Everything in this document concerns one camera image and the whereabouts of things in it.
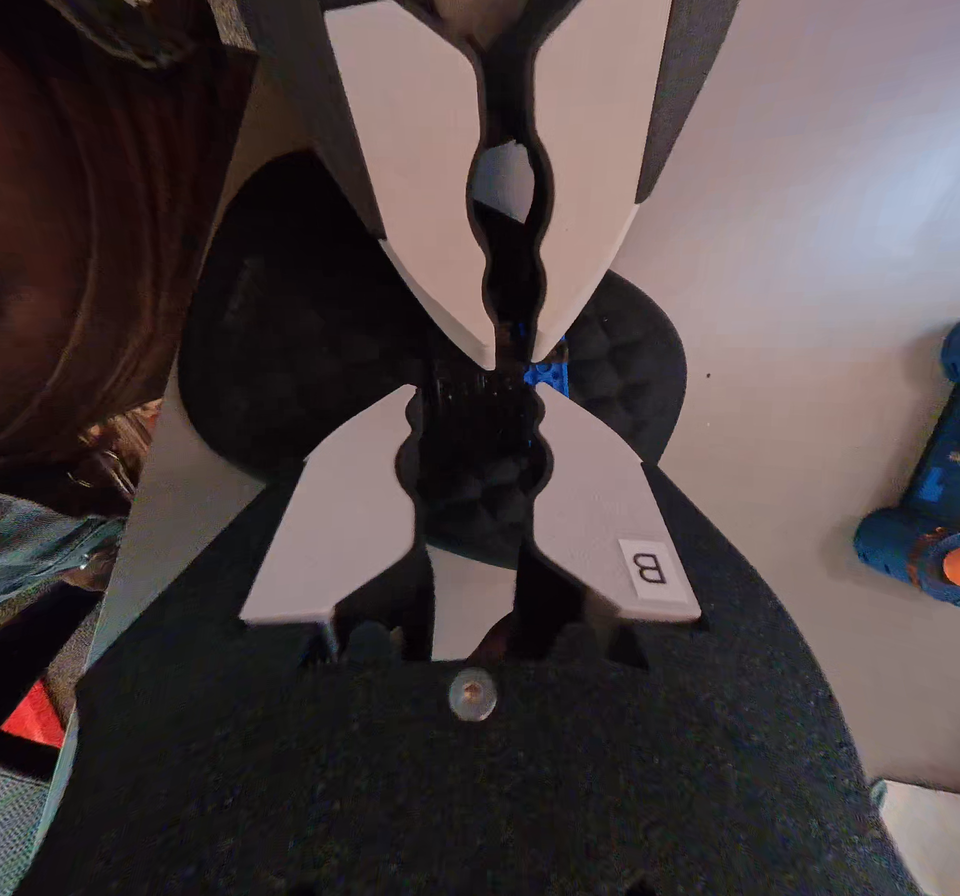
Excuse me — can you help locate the black cushioned mat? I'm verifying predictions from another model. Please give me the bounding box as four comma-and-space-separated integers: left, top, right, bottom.
178, 149, 689, 569

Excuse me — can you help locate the person's brown sweater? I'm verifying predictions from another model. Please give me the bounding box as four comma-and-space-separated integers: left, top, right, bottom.
0, 0, 260, 462

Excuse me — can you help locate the black toy brick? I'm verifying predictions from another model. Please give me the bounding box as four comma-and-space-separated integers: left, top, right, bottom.
420, 359, 535, 421

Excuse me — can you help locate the red fabric item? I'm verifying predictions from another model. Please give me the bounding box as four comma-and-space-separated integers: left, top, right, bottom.
0, 678, 67, 749

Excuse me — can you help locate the blue toy brick plate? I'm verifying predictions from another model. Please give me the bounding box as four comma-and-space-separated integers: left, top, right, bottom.
522, 341, 573, 401

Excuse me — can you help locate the person's jeans leg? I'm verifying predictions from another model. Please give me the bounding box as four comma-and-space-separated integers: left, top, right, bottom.
0, 494, 127, 601

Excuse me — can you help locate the blue brick game controller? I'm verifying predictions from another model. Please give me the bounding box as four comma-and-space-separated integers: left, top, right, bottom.
855, 322, 960, 605

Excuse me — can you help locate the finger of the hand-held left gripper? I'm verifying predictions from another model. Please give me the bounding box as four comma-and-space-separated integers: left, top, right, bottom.
528, 0, 680, 362
324, 0, 498, 371

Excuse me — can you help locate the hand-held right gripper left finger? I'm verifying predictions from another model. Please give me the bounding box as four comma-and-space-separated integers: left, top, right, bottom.
240, 384, 419, 623

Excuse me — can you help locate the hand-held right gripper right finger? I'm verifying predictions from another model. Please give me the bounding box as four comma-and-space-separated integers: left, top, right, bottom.
528, 384, 702, 623

